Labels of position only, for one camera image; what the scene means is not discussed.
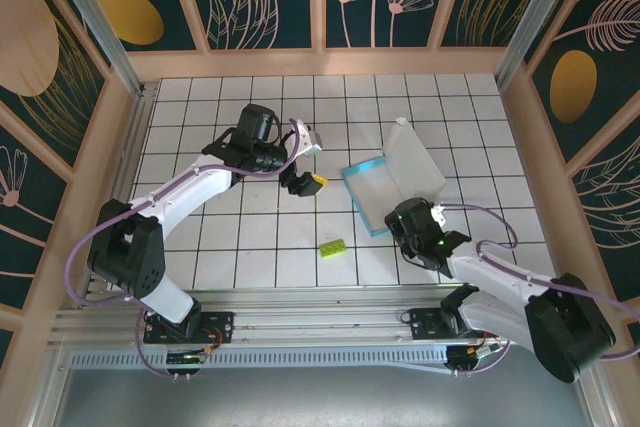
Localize aluminium side rail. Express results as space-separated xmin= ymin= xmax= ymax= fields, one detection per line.
xmin=82 ymin=84 xmax=159 ymax=298

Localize aluminium corner post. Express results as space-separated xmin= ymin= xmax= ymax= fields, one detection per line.
xmin=493 ymin=0 xmax=599 ymax=93
xmin=39 ymin=0 xmax=146 ymax=98

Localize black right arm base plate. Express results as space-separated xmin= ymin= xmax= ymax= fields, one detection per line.
xmin=409 ymin=305 xmax=466 ymax=341

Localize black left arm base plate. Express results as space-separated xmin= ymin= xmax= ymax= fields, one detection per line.
xmin=143 ymin=310 xmax=236 ymax=346

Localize green toy brick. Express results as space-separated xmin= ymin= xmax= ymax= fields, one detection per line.
xmin=318 ymin=236 xmax=350 ymax=261

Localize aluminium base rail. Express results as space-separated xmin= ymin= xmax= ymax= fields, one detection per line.
xmin=47 ymin=284 xmax=599 ymax=348

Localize white teal paper box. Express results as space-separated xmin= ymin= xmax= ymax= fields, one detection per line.
xmin=341 ymin=117 xmax=447 ymax=239

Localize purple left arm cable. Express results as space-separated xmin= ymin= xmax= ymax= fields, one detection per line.
xmin=66 ymin=119 xmax=306 ymax=379

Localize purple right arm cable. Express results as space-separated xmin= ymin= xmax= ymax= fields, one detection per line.
xmin=439 ymin=204 xmax=640 ymax=377

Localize slotted grey cable tray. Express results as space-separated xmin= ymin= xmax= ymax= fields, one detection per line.
xmin=69 ymin=349 xmax=451 ymax=369

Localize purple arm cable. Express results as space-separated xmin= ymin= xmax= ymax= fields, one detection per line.
xmin=66 ymin=119 xmax=306 ymax=379
xmin=439 ymin=204 xmax=640 ymax=377

